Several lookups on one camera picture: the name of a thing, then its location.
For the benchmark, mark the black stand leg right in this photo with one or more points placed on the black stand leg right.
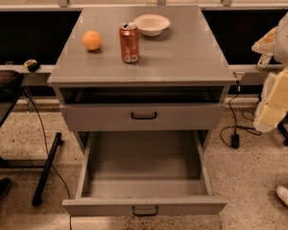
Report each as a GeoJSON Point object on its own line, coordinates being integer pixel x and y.
{"type": "Point", "coordinates": [284, 133]}

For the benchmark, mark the grey drawer cabinet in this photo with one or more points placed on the grey drawer cabinet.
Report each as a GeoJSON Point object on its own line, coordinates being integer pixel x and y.
{"type": "Point", "coordinates": [182, 65]}

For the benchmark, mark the clear plastic bottle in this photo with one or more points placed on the clear plastic bottle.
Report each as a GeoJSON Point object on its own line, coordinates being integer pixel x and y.
{"type": "Point", "coordinates": [263, 62]}

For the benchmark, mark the orange fruit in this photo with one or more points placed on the orange fruit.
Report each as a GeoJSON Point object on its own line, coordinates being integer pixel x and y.
{"type": "Point", "coordinates": [92, 40]}

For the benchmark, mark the white bowl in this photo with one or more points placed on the white bowl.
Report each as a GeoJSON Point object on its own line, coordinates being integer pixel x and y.
{"type": "Point", "coordinates": [151, 24]}

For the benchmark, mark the grey upper drawer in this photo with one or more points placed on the grey upper drawer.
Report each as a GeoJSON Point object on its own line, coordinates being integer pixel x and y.
{"type": "Point", "coordinates": [131, 117]}

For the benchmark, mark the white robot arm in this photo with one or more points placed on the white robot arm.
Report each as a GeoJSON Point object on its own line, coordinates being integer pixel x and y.
{"type": "Point", "coordinates": [280, 52]}

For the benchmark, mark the black table frame left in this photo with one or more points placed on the black table frame left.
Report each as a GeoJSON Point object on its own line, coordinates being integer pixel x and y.
{"type": "Point", "coordinates": [45, 165]}

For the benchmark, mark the open grey lower drawer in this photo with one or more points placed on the open grey lower drawer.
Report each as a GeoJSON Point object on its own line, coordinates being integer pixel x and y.
{"type": "Point", "coordinates": [144, 174]}

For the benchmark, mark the red coke can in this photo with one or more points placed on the red coke can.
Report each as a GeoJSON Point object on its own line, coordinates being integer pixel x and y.
{"type": "Point", "coordinates": [129, 37]}

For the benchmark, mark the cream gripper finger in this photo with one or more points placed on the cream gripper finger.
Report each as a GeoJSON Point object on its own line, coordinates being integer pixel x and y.
{"type": "Point", "coordinates": [265, 45]}
{"type": "Point", "coordinates": [273, 106]}

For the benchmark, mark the black bag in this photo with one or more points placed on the black bag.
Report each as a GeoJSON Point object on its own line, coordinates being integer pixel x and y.
{"type": "Point", "coordinates": [10, 83]}

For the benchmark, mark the yellow black tape measure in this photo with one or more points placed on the yellow black tape measure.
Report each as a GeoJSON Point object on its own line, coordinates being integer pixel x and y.
{"type": "Point", "coordinates": [32, 65]}

